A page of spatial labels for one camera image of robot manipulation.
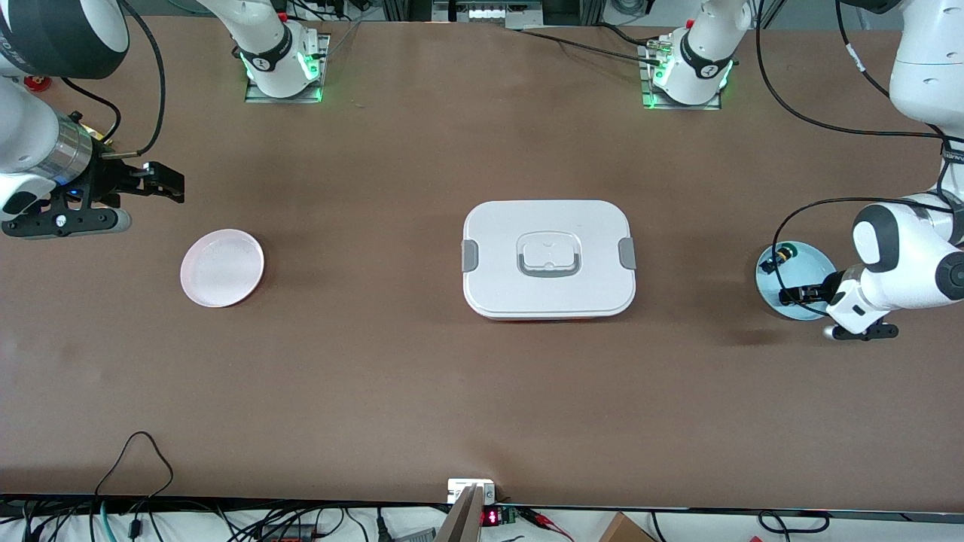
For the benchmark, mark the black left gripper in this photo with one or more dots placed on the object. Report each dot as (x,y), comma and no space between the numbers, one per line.
(831,287)

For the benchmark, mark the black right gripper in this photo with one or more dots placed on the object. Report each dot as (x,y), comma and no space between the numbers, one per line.
(105,183)

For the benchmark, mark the orange push-button switch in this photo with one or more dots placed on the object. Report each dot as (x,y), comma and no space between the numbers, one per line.
(786,298)

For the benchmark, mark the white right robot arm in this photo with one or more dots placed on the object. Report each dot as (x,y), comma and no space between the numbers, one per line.
(30,128)

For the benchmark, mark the light blue round plate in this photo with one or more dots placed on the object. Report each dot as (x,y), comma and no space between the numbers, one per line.
(813,260)

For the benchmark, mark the pink round plate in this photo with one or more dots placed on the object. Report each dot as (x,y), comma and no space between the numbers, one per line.
(222,269)

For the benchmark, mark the red can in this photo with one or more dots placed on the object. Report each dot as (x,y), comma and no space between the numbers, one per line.
(38,83)

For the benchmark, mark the white lidded lunch box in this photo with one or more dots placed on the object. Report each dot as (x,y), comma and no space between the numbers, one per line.
(548,290)

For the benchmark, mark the brown cardboard box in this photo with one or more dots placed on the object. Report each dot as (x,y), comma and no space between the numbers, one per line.
(623,529)

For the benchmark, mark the red clip leads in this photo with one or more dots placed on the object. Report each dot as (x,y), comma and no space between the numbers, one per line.
(546,521)

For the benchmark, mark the white power strip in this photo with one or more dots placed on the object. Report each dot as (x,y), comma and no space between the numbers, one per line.
(489,13)

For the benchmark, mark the red digit display board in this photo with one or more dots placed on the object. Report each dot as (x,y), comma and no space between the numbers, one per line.
(493,517)

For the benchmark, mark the green push-button switch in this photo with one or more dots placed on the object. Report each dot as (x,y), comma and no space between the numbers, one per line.
(778,259)

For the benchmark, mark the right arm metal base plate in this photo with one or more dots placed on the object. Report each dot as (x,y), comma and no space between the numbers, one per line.
(260,96)

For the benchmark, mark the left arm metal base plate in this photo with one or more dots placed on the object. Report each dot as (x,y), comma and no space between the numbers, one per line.
(700,106)

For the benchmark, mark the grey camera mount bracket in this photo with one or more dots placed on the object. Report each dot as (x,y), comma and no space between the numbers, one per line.
(465,519)

